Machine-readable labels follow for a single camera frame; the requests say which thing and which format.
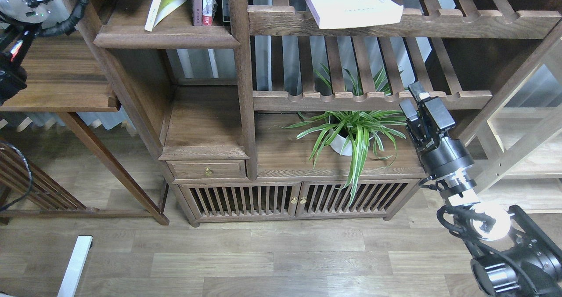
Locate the light wooden rack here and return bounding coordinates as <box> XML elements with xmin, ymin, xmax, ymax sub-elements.
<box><xmin>469</xmin><ymin>38</ymin><xmax>562</xmax><ymax>213</ymax></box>

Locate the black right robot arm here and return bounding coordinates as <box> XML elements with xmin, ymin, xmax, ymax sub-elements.
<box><xmin>400</xmin><ymin>82</ymin><xmax>562</xmax><ymax>297</ymax></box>

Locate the white lilac cover book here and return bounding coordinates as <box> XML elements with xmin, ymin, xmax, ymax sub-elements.
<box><xmin>305</xmin><ymin>0</ymin><xmax>403</xmax><ymax>29</ymax></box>

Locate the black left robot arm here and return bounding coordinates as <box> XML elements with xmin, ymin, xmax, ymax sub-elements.
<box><xmin>0</xmin><ymin>0</ymin><xmax>90</xmax><ymax>104</ymax></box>

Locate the red white spine book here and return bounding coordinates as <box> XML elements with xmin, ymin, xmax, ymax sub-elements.
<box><xmin>202</xmin><ymin>0</ymin><xmax>216</xmax><ymax>26</ymax></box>

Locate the green spider plant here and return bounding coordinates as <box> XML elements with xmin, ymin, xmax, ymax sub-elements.
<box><xmin>281</xmin><ymin>63</ymin><xmax>422</xmax><ymax>206</ymax></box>

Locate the yellow green cover book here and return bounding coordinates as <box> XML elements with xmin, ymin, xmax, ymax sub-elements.
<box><xmin>144</xmin><ymin>0</ymin><xmax>187</xmax><ymax>32</ymax></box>

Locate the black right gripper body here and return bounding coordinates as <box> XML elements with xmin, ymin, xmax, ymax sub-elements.
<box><xmin>406</xmin><ymin>97</ymin><xmax>476</xmax><ymax>184</ymax></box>

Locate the white metal leg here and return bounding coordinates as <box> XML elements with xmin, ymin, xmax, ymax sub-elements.
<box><xmin>58</xmin><ymin>235</ymin><xmax>93</xmax><ymax>297</ymax></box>

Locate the white plant pot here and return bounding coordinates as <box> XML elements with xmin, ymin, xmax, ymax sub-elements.
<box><xmin>330</xmin><ymin>131</ymin><xmax>353</xmax><ymax>156</ymax></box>

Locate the brass drawer knob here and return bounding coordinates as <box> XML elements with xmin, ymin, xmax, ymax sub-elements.
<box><xmin>204</xmin><ymin>167</ymin><xmax>213</xmax><ymax>177</ymax></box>

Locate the maroon spine upright book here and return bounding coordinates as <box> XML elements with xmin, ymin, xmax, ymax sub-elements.
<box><xmin>192</xmin><ymin>0</ymin><xmax>203</xmax><ymax>26</ymax></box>

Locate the dark slatted wooden chair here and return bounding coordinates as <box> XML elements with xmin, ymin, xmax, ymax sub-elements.
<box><xmin>0</xmin><ymin>140</ymin><xmax>101</xmax><ymax>225</ymax></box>

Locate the dark wooden bookshelf cabinet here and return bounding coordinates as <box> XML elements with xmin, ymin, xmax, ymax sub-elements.
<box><xmin>78</xmin><ymin>0</ymin><xmax>561</xmax><ymax>226</ymax></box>

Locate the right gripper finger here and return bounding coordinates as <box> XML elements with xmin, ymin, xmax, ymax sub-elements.
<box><xmin>400</xmin><ymin>100</ymin><xmax>419</xmax><ymax>123</ymax></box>
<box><xmin>409</xmin><ymin>82</ymin><xmax>431</xmax><ymax>104</ymax></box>

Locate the black floor cable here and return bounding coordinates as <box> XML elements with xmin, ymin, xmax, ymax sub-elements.
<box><xmin>0</xmin><ymin>141</ymin><xmax>34</xmax><ymax>212</ymax></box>

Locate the dark wooden side table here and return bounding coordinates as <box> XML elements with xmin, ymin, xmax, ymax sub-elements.
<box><xmin>1</xmin><ymin>33</ymin><xmax>169</xmax><ymax>225</ymax></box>

